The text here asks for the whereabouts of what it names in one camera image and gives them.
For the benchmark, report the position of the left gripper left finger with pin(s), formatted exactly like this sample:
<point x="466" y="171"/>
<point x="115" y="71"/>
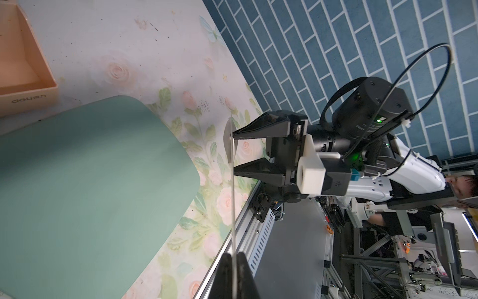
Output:
<point x="222" y="286"/>

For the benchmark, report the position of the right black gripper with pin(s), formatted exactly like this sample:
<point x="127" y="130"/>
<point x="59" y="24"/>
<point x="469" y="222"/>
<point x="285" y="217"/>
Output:
<point x="285" y="132"/>

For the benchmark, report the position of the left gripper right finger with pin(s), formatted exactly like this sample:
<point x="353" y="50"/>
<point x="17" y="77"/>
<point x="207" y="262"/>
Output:
<point x="246" y="287"/>

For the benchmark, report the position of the white cleaver knife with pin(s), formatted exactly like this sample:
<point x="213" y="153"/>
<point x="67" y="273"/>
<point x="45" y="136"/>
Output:
<point x="229" y="144"/>

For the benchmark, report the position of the green cutting board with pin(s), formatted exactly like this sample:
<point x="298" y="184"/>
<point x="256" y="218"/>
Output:
<point x="88" y="197"/>

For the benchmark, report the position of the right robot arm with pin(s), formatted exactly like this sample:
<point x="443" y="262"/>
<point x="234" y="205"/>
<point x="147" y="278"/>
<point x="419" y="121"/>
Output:
<point x="355" y="155"/>

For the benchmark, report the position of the peach desk file organizer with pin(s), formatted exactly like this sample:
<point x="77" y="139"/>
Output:
<point x="27" y="82"/>

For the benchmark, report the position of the aluminium mounting rail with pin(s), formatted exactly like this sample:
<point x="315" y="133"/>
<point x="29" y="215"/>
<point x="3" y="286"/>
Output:
<point x="253" y="228"/>

